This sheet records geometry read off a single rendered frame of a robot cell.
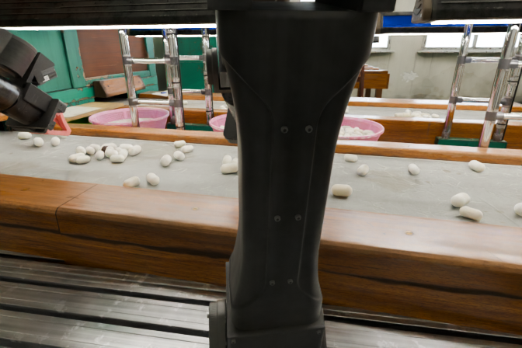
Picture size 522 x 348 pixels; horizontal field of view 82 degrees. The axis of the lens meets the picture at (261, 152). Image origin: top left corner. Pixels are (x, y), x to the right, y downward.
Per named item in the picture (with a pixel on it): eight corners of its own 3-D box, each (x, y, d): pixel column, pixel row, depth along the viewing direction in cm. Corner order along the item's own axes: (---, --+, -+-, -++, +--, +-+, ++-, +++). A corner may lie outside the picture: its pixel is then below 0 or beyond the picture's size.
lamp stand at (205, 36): (215, 136, 115) (208, 7, 100) (167, 133, 119) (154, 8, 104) (230, 124, 132) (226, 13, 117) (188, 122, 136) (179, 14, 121)
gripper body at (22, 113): (26, 101, 64) (-9, 81, 57) (66, 103, 62) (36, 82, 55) (12, 129, 61) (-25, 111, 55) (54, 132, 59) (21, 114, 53)
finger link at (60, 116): (57, 119, 71) (22, 98, 62) (83, 120, 70) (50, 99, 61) (46, 145, 69) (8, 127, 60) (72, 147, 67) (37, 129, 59)
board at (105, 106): (58, 124, 95) (57, 120, 95) (19, 122, 98) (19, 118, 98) (124, 106, 125) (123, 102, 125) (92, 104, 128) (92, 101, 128)
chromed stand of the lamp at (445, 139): (504, 154, 95) (549, -2, 81) (436, 150, 99) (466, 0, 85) (477, 137, 113) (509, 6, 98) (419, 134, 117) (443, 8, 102)
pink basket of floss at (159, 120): (180, 144, 106) (178, 117, 103) (95, 157, 93) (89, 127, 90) (162, 127, 128) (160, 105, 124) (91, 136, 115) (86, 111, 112)
